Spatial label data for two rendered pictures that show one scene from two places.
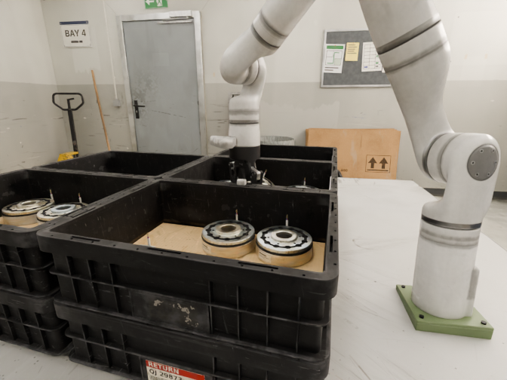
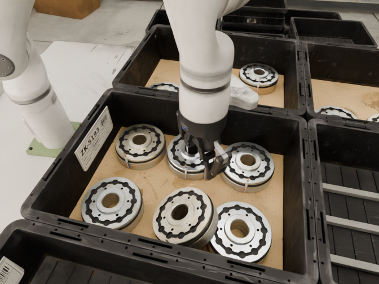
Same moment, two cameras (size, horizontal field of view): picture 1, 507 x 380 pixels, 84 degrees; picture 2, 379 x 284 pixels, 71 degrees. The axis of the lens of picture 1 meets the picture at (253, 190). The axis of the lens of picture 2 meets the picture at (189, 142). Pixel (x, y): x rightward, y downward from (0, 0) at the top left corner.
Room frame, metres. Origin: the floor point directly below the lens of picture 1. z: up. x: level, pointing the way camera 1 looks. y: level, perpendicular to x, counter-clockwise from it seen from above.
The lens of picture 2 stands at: (0.99, -0.01, 1.27)
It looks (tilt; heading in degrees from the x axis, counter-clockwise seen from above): 48 degrees down; 178
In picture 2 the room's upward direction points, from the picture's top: straight up
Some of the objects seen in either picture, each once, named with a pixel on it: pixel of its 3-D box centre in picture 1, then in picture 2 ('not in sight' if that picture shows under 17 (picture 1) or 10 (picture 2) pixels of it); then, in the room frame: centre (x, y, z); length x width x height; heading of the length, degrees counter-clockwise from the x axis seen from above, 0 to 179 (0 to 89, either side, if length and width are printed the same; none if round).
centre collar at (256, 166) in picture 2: not in sight; (247, 160); (0.68, 0.11, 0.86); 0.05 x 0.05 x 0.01
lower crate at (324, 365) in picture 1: (216, 296); not in sight; (0.43, 0.07, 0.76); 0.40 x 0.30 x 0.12; 74
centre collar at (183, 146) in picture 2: not in sight; (192, 149); (0.65, 0.01, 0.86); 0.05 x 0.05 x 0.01
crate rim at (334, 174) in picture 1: (258, 173); (183, 162); (0.72, -0.01, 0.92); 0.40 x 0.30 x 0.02; 74
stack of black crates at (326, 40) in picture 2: not in sight; (316, 66); (-0.39, 0.81, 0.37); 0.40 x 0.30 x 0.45; 80
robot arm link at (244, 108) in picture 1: (246, 87); (203, 25); (0.69, 0.02, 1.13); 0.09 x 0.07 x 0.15; 134
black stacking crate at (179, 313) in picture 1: (213, 243); (212, 82); (0.43, 0.07, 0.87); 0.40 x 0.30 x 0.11; 74
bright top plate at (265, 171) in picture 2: not in sight; (247, 162); (0.68, 0.11, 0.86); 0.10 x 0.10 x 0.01
